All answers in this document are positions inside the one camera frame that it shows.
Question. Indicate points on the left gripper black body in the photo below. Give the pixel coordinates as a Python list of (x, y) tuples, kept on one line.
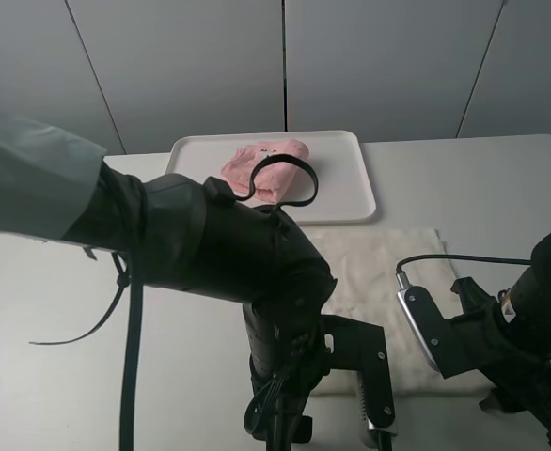
[(287, 360)]

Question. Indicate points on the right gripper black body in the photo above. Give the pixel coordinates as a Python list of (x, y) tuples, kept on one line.
[(520, 372)]

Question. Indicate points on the white towel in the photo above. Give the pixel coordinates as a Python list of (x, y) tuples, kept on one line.
[(363, 259)]

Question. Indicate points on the pink towel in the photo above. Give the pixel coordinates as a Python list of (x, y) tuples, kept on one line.
[(273, 181)]

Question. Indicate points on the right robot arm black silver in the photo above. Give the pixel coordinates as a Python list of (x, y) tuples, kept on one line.
[(526, 306)]

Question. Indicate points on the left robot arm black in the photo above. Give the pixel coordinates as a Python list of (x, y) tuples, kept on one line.
[(173, 232)]

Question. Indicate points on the white rectangular plastic tray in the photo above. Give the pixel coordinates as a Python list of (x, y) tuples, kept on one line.
[(345, 194)]

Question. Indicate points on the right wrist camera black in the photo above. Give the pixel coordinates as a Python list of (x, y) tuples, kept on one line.
[(436, 338)]

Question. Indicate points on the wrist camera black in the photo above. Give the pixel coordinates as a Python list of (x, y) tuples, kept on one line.
[(360, 347), (436, 338)]

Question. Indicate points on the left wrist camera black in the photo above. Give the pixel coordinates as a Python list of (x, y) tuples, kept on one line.
[(360, 347)]

